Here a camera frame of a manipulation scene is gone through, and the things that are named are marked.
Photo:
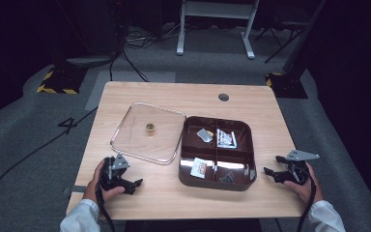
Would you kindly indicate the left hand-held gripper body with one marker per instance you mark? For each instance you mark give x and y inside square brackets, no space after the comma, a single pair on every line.
[116,170]

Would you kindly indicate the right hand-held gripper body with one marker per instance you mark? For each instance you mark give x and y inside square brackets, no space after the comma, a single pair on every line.
[298,167]

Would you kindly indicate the clear lid with gold knob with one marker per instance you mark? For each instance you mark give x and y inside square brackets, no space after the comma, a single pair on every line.
[148,145]

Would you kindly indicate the dark brown compartment box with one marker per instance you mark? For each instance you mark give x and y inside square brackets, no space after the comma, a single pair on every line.
[217,154]

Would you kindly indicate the person's right hand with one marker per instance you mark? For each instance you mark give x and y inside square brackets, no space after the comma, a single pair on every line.
[307,190]

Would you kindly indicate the person's left hand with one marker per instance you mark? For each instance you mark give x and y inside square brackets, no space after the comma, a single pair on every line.
[93,185]

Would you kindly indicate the grey tape strip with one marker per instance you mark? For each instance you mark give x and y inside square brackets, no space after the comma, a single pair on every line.
[75,189]

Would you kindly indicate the dark snack packet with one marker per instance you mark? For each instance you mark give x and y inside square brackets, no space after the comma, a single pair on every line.
[227,178]

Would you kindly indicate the blue and white snack packet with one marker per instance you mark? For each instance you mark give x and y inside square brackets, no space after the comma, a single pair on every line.
[226,139]

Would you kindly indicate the white and red snack packet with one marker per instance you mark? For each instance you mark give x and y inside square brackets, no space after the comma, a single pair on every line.
[198,168]

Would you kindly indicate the black yellow striped stand base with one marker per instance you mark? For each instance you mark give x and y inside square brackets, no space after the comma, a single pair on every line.
[62,80]
[288,85]

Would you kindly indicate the yellow snack packet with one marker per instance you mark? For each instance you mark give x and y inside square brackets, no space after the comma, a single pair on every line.
[210,132]

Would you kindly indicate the silver snack packet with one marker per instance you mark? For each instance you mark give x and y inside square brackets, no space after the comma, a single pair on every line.
[203,135]

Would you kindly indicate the black folding stand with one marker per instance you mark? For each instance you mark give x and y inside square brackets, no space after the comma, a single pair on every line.
[283,35]

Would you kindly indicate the dark slanted stand pole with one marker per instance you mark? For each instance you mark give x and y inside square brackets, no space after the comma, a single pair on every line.
[306,35]

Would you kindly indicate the dark equipment with grey base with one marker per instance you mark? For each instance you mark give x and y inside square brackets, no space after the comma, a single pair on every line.
[90,32]

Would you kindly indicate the white metal desk frame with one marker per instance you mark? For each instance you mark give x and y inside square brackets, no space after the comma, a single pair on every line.
[217,9]

